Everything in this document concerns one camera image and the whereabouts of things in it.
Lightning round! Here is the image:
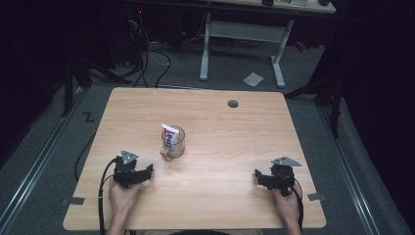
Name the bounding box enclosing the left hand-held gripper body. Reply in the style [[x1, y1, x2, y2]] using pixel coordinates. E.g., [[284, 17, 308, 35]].
[[113, 149, 145, 190]]

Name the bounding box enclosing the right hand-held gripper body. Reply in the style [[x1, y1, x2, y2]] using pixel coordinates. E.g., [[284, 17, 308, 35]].
[[269, 156, 302, 198]]

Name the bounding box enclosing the clear glass cup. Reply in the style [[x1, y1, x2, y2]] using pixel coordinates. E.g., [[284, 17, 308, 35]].
[[159, 124, 187, 163]]

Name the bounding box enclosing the white toothpaste tube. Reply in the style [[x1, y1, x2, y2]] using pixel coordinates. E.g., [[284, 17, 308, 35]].
[[161, 122, 181, 147]]

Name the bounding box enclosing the person's left hand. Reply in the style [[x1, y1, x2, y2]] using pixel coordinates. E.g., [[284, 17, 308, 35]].
[[108, 177, 144, 217]]

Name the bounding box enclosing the person's right hand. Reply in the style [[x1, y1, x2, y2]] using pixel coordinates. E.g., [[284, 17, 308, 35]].
[[272, 183, 303, 227]]

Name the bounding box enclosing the grey tape strip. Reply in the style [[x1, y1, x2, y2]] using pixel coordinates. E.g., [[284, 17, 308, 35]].
[[306, 192, 327, 202], [60, 196, 85, 207]]

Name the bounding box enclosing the black metal stand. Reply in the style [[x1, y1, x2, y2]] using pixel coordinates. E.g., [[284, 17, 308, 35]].
[[61, 53, 133, 118], [284, 72, 345, 139]]

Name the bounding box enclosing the grey paper sheet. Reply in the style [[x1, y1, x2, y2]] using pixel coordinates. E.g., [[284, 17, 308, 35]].
[[243, 71, 264, 88]]

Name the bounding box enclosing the white-framed background desk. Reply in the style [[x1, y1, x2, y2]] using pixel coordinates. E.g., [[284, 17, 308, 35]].
[[199, 0, 337, 89]]

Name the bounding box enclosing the right hand-held gripper black cable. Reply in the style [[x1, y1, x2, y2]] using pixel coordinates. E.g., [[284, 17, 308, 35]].
[[291, 177, 305, 231]]

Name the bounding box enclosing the hand-held gripper black cable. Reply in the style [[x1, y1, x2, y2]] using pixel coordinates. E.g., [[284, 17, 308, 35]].
[[97, 157, 119, 235], [291, 177, 305, 231]]

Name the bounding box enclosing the left hand-held gripper black cable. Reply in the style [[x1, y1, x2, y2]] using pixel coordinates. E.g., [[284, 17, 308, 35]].
[[97, 157, 119, 235]]

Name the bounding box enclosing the black floor cable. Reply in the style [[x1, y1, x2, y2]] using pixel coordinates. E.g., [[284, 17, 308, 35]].
[[73, 131, 98, 183]]

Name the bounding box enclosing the metal floor rail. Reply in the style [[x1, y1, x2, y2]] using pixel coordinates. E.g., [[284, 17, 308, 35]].
[[0, 87, 86, 231], [316, 103, 382, 235]]

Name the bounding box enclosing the bundle of background cables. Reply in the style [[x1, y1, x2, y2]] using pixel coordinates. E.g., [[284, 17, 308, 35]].
[[125, 8, 172, 89]]

